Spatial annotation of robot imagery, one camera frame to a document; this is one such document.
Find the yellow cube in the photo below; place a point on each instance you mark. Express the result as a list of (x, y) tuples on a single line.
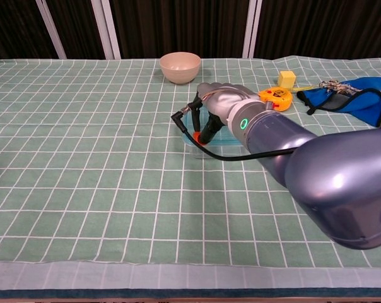
[(286, 79)]

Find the white frame post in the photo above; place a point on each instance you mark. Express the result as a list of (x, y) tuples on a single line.
[(110, 31), (252, 30)]

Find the blue grey oven mitt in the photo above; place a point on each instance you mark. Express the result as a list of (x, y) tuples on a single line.
[(364, 105)]

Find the blue container lid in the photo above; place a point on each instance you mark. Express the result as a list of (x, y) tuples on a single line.
[(225, 137)]

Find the black pleated curtain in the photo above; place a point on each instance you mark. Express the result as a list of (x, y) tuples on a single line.
[(184, 25)]

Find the yellow tape measure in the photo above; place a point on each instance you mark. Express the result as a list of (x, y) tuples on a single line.
[(277, 98)]

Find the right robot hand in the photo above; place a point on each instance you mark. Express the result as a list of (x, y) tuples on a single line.
[(225, 99)]

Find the thin grey frame post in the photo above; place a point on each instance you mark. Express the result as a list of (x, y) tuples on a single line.
[(53, 34)]

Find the green checked tablecloth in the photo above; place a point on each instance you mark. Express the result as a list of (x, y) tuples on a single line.
[(99, 189)]

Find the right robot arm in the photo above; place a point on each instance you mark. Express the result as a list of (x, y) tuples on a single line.
[(335, 176)]

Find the beige bowl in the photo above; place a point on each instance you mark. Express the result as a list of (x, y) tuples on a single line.
[(180, 67)]

